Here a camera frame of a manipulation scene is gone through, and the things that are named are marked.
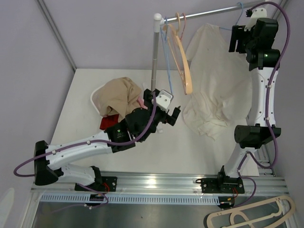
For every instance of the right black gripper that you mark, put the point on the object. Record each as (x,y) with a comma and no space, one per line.
(238,33)

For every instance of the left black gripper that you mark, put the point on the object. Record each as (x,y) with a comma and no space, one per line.
(169,119)

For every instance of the pink t shirt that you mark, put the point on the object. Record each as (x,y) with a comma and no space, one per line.
(141,103)

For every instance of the cream white t shirt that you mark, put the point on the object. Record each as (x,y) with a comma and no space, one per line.
(221,81)

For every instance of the beige t shirt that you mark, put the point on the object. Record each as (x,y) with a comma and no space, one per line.
(119,96)

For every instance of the beige plastic hanger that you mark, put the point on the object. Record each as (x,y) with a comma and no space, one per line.
(178,54)

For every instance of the red t shirt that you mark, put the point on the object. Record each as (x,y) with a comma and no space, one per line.
(108,121)

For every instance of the light blue wire hanger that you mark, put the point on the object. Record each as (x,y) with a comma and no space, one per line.
(165,45)

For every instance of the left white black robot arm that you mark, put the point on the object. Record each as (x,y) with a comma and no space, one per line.
(55,162)

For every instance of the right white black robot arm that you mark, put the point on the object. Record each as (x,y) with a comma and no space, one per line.
(256,42)

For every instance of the cream hanger on floor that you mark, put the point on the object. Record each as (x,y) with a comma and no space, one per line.
(268,213)

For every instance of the silver clothes rack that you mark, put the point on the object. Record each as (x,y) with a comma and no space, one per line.
(159,21)

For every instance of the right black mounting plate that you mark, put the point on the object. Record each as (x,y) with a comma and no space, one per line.
(224,186)

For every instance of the black mounting plate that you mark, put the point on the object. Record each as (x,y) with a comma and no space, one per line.
(104,184)
(224,186)

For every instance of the white perforated plastic basket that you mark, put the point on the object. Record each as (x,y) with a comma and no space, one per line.
(95,101)

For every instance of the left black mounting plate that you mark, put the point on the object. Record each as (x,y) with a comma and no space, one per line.
(104,184)

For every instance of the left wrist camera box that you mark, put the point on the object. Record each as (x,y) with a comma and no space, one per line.
(163,100)

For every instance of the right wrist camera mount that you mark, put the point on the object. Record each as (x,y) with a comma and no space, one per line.
(253,15)

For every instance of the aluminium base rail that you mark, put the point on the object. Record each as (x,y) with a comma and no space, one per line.
(184,184)

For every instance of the white slotted cable duct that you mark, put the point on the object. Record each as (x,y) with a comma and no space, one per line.
(131,199)

